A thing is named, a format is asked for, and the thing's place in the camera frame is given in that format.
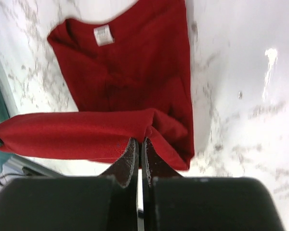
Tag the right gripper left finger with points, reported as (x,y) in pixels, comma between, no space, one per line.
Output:
(107,202)

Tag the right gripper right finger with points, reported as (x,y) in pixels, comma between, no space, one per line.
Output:
(173,202)

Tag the red t shirt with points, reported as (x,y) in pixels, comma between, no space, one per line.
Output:
(130,78)

